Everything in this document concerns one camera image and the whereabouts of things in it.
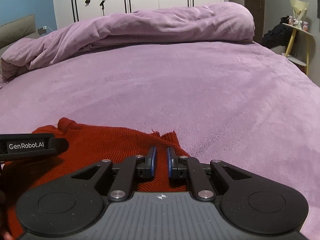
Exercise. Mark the wall television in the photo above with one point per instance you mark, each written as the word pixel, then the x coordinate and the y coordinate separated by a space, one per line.
pixel 318 9

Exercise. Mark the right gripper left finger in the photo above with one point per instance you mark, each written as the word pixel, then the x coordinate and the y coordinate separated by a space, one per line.
pixel 117 182

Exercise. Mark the purple bed sheet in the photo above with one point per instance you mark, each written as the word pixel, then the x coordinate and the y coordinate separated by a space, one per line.
pixel 240 103

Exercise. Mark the red knitted garment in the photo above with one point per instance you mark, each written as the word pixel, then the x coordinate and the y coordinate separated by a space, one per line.
pixel 87 145

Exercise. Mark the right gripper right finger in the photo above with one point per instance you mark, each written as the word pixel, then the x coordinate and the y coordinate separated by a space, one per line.
pixel 205 182

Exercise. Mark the cream flower bouquet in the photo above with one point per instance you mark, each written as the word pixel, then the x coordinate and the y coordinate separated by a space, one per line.
pixel 299 8

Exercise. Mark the rolled purple duvet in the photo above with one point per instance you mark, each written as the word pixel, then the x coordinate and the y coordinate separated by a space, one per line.
pixel 224 21

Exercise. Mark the black clothes pile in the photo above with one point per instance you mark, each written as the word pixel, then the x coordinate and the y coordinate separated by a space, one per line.
pixel 279 36

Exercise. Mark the grey bed headboard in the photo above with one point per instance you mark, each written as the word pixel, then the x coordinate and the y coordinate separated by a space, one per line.
pixel 17 29

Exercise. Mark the dark wooden door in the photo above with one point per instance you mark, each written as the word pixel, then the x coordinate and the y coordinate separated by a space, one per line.
pixel 257 9

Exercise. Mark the yellow-legged side table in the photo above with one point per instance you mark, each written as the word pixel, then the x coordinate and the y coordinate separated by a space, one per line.
pixel 298 50

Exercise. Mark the pink gift box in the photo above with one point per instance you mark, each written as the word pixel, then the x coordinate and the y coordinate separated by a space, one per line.
pixel 299 23

